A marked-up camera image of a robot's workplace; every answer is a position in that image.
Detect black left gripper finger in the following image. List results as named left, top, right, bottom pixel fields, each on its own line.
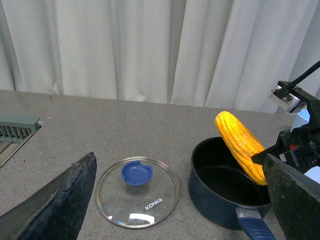
left=0, top=152, right=97, bottom=240

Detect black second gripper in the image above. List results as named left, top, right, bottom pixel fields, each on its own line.
left=251, top=119, right=320, bottom=240

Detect yellow corn cob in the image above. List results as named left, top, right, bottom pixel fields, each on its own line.
left=214, top=111, right=267, bottom=186

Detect glass pot lid blue knob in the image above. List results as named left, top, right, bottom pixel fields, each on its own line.
left=95, top=156, right=180, bottom=229

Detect dark blue saucepan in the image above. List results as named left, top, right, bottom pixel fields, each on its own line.
left=188, top=137, right=275, bottom=240

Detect light blue cup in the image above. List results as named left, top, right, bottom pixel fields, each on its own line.
left=290, top=109, right=310, bottom=132

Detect green dish rack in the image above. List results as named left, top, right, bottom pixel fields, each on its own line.
left=0, top=113, right=43, bottom=168

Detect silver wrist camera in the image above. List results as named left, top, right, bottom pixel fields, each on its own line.
left=268, top=85, right=307, bottom=113

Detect black camera cable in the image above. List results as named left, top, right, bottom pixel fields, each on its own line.
left=288, top=59, right=320, bottom=88

